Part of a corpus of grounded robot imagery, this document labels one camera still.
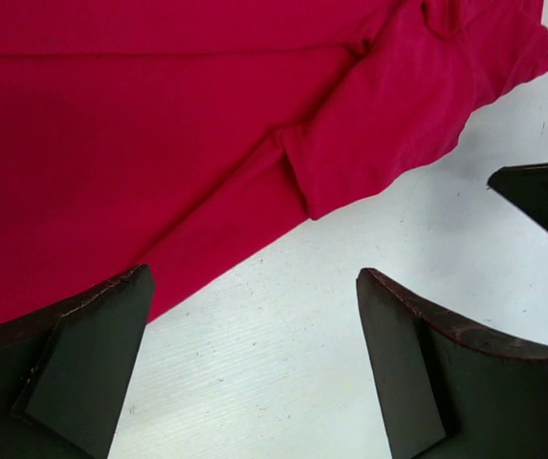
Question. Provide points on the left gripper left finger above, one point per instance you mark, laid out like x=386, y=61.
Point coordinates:
x=65, y=369

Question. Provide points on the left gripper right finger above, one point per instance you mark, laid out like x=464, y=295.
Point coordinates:
x=448, y=386

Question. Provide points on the red t shirt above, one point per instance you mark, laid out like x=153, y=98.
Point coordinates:
x=187, y=135

